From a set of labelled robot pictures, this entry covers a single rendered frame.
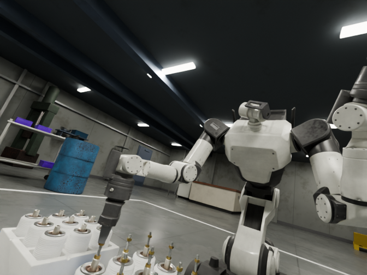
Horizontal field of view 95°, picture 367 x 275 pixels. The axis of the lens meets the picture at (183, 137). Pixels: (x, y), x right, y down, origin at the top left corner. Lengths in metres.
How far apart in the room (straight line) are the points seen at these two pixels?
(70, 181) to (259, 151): 3.15
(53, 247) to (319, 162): 1.04
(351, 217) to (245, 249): 0.39
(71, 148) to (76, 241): 2.62
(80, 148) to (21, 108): 4.27
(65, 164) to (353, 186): 3.42
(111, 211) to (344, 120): 0.70
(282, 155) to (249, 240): 0.38
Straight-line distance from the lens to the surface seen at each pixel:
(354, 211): 0.63
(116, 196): 0.62
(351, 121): 0.57
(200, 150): 0.81
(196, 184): 7.70
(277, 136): 0.75
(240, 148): 0.77
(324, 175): 0.71
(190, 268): 1.09
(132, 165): 0.60
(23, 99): 7.53
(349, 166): 0.61
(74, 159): 3.46
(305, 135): 0.77
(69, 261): 0.97
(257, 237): 0.88
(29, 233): 1.06
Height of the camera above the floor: 0.56
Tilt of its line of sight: 16 degrees up
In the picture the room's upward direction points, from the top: 14 degrees clockwise
